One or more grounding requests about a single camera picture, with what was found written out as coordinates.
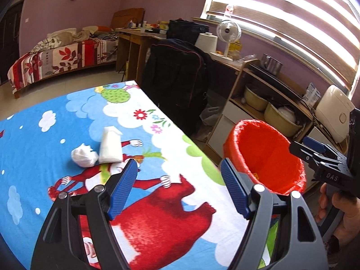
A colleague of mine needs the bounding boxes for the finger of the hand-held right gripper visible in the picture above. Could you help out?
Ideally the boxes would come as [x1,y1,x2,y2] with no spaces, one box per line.
[303,136,338,155]
[289,141,327,173]

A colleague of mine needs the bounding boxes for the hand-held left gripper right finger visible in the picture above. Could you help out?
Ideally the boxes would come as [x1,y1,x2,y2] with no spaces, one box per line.
[220,158,329,270]

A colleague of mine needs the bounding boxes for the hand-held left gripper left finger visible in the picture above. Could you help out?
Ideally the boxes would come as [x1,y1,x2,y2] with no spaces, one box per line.
[29,158,138,270]

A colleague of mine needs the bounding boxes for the red trash bin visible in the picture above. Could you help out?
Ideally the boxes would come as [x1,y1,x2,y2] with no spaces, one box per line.
[223,119,307,196]

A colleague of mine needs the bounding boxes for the white tissue ball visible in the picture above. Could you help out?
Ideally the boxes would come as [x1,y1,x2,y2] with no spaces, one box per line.
[71,143,99,168]

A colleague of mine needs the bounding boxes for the person's right hand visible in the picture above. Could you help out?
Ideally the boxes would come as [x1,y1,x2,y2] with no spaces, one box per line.
[316,182,360,248]

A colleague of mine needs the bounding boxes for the large beige basket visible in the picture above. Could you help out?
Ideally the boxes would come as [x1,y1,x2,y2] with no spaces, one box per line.
[264,103,302,136]

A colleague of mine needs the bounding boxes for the beige rice cooker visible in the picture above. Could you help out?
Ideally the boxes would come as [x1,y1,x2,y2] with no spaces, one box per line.
[315,85,356,144]

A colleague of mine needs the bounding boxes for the blue and white packet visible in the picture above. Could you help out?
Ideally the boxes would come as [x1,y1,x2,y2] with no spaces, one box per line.
[304,82,321,108]

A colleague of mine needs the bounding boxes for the wooden kitchen cabinet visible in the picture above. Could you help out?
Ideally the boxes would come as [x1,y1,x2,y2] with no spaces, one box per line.
[202,51,350,167]

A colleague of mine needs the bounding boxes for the black induction cooker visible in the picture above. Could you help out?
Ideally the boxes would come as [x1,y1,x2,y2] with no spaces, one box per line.
[249,62,322,102]

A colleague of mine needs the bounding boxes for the small beige basket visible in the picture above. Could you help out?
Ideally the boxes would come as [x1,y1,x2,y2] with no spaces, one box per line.
[243,84,269,112]

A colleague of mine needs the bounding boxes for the white plastic floor bag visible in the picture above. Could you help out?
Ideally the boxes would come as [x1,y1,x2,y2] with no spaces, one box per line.
[200,106,220,127]

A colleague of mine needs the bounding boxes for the cartoon printed tablecloth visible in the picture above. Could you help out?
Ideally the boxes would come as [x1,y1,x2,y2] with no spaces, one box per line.
[0,80,282,270]

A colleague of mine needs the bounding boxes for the steel pot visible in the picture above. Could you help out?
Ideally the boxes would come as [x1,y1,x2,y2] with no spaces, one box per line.
[260,53,283,76]

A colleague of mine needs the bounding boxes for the clear plastic bag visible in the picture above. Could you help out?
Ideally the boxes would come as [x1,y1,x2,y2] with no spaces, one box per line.
[236,53,258,63]

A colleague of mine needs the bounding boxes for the large black backpack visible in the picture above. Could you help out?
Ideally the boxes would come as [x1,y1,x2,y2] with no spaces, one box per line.
[141,39,213,136]

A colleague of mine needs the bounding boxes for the yellow package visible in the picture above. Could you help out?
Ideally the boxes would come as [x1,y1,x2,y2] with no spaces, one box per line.
[229,41,243,60]

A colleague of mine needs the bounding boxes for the striped window blind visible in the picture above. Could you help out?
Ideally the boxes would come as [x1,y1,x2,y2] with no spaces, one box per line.
[201,0,360,91]

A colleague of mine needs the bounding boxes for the wooden desk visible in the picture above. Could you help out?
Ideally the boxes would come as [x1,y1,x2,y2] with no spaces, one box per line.
[115,28,170,84]

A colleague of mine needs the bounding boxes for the white desk fan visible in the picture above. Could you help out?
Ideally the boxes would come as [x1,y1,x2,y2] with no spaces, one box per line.
[211,20,242,61]

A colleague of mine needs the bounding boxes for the bed with floral cover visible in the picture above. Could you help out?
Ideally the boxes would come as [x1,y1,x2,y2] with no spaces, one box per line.
[8,8,146,99]

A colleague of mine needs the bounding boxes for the white cylinder roll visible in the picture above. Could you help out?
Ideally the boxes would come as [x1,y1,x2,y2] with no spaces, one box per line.
[195,32,219,54]

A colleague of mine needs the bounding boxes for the row of small bottles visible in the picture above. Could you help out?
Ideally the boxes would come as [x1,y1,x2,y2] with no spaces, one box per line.
[128,20,170,33]

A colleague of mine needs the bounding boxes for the black bag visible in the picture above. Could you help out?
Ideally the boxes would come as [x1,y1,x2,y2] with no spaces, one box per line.
[166,19,210,44]

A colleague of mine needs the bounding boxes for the dark wooden door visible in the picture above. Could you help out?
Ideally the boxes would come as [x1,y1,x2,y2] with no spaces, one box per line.
[0,0,25,85]

